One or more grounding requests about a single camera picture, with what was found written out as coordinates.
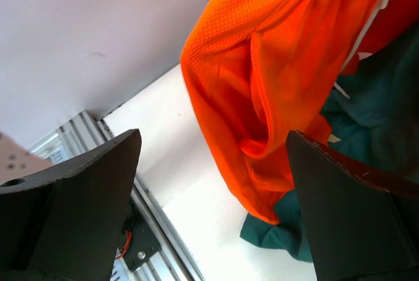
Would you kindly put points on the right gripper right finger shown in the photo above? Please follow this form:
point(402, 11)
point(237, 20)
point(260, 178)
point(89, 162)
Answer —
point(361, 223)

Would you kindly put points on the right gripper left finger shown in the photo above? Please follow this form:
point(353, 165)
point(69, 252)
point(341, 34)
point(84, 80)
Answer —
point(64, 223)

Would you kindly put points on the dark green shorts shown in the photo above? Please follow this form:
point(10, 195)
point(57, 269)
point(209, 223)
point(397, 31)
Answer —
point(376, 125)

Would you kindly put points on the orange shorts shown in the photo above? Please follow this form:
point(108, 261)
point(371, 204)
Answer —
point(257, 69)

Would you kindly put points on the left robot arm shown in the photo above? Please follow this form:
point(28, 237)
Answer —
point(17, 162)

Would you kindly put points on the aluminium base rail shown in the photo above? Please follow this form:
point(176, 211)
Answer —
point(174, 262)

